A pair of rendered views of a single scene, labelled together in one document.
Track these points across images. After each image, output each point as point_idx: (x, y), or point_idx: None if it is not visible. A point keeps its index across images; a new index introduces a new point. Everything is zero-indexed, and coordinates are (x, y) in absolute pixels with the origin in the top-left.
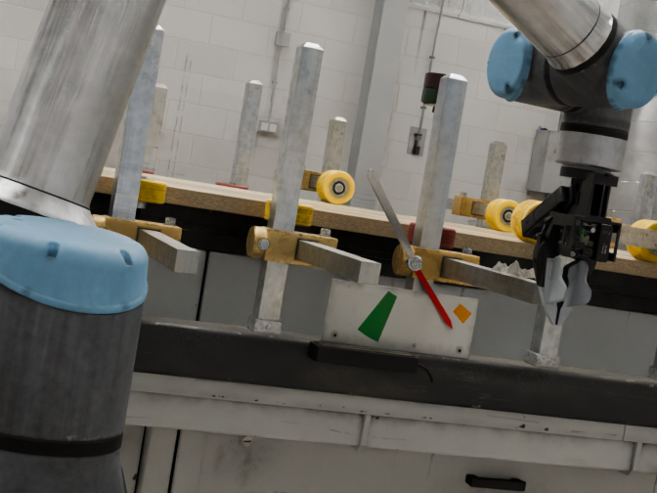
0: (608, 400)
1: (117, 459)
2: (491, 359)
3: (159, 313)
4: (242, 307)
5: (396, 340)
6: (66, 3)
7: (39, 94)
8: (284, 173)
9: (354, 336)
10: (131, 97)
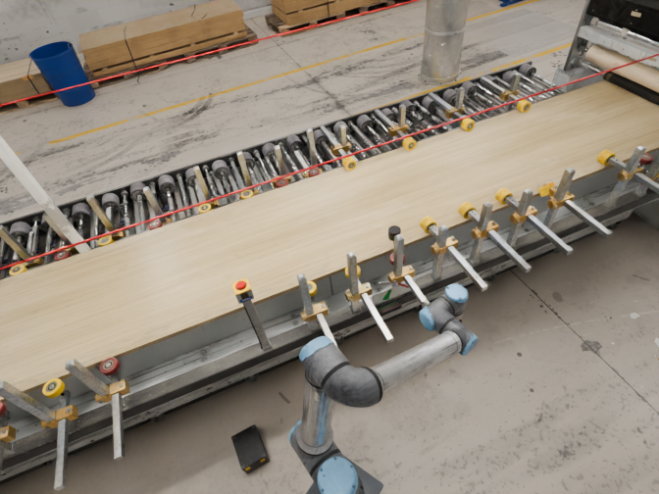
0: (456, 278)
1: (359, 489)
2: (421, 282)
3: (321, 292)
4: (343, 280)
5: (393, 296)
6: (311, 422)
7: (312, 435)
8: (352, 284)
9: (381, 301)
10: (302, 294)
